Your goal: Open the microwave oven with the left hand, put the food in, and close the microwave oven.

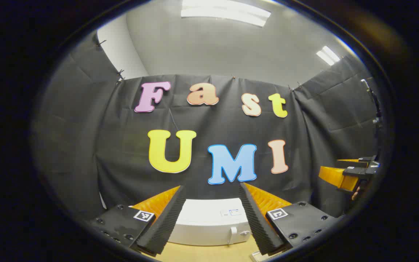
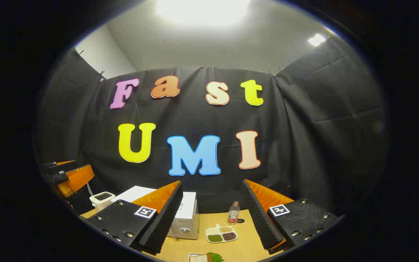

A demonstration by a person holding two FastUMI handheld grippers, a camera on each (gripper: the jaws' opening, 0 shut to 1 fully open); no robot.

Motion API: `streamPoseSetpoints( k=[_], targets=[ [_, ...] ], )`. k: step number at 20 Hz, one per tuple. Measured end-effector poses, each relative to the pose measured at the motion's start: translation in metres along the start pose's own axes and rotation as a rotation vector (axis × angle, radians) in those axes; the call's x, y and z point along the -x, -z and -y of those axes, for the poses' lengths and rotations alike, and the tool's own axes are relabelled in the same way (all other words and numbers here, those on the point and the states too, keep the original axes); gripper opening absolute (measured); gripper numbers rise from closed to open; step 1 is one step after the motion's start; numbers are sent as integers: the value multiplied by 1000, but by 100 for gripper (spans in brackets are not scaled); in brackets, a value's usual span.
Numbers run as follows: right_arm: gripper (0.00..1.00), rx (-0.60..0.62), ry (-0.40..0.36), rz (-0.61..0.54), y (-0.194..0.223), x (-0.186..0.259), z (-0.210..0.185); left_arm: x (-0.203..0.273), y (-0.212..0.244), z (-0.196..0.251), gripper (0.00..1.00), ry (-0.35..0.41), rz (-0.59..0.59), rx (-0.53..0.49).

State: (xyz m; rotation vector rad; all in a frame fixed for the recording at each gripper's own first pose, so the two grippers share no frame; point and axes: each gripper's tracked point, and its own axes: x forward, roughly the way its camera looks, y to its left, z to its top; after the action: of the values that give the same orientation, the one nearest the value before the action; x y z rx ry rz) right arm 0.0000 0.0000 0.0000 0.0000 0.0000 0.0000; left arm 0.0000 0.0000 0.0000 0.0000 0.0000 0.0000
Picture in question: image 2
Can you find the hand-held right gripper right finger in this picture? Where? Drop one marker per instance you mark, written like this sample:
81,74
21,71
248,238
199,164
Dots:
258,214

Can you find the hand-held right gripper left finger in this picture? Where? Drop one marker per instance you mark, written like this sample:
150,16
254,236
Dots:
166,218

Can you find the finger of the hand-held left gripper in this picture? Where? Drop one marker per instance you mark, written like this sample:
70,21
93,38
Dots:
78,178
64,163

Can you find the white microwave oven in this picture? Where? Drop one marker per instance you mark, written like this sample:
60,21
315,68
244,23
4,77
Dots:
189,214

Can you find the sandwich with lettuce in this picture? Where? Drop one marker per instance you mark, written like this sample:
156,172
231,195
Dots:
204,258

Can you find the clear water bottle red label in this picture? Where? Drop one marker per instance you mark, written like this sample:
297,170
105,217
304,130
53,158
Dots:
233,214

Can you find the white toaster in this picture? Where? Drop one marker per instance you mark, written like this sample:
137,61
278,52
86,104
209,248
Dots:
102,203

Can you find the white divided bean dish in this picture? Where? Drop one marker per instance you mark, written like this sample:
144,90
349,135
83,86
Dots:
221,233

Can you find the small white plastic tray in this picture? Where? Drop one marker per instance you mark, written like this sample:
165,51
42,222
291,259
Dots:
191,255

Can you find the ceiling light panel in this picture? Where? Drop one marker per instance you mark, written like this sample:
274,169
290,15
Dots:
202,11
316,39

